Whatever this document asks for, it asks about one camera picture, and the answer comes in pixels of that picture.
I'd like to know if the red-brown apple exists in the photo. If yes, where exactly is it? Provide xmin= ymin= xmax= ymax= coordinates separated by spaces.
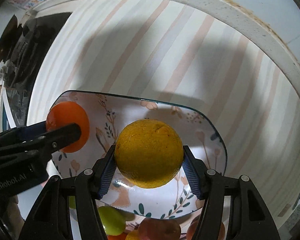
xmin=186 ymin=216 xmax=225 ymax=240

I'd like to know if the floral rabbit ceramic plate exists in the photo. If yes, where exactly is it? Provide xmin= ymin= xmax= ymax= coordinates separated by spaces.
xmin=52 ymin=90 xmax=228 ymax=219

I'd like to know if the dark red apple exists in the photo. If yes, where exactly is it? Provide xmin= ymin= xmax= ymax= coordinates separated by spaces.
xmin=138 ymin=218 xmax=181 ymax=240

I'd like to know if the yellow pear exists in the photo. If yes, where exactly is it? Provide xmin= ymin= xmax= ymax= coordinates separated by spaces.
xmin=125 ymin=230 xmax=141 ymax=240

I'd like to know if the yellow orange fruit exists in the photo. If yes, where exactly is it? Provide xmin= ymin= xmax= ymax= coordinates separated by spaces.
xmin=115 ymin=119 xmax=184 ymax=189

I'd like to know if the small orange tangerine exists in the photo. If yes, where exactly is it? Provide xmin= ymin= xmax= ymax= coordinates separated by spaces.
xmin=108 ymin=232 xmax=127 ymax=240
xmin=46 ymin=101 xmax=90 ymax=153

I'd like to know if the black gas stove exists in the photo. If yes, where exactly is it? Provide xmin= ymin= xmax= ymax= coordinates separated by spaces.
xmin=0 ymin=12 xmax=71 ymax=127

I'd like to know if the striped cat tablecloth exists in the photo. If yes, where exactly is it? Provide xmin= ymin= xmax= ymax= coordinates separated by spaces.
xmin=27 ymin=0 xmax=300 ymax=226

